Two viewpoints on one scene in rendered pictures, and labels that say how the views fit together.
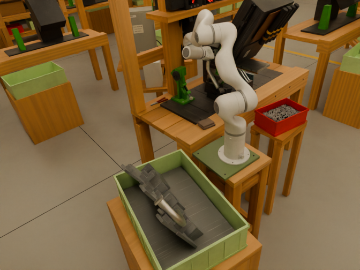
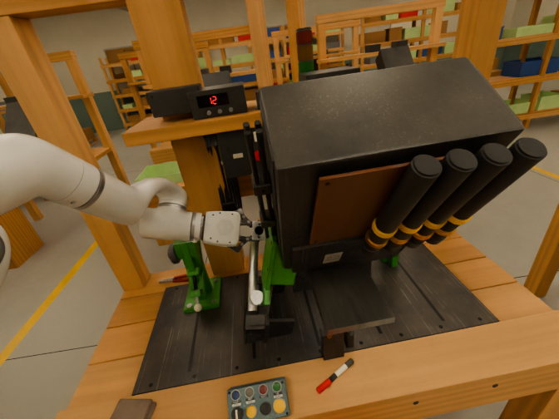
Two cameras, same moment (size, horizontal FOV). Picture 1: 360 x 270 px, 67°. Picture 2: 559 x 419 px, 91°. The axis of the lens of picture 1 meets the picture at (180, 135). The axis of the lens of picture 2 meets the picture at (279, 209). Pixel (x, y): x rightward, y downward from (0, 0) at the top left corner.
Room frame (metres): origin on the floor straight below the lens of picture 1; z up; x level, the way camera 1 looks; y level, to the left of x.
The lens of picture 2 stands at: (1.50, -0.79, 1.68)
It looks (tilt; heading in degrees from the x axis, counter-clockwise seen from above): 29 degrees down; 35
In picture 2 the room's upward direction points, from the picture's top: 8 degrees counter-clockwise
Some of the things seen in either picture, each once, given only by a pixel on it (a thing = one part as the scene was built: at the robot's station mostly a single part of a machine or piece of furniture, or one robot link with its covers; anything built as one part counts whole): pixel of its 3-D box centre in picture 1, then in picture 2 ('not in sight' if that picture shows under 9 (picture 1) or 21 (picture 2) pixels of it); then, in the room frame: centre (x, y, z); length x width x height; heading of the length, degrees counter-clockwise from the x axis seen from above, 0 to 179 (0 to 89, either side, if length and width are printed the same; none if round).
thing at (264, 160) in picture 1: (233, 159); not in sight; (1.26, -0.32, 0.83); 0.32 x 0.32 x 0.04; 34
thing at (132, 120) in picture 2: not in sight; (161, 89); (7.82, 7.70, 1.11); 3.01 x 0.54 x 2.23; 127
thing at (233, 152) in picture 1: (234, 142); not in sight; (1.26, -0.31, 0.96); 0.19 x 0.19 x 0.18
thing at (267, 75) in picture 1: (225, 88); (306, 303); (2.10, -0.42, 0.89); 1.10 x 0.42 x 0.02; 129
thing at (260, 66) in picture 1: (242, 62); (335, 271); (2.07, -0.55, 1.11); 0.39 x 0.16 x 0.03; 39
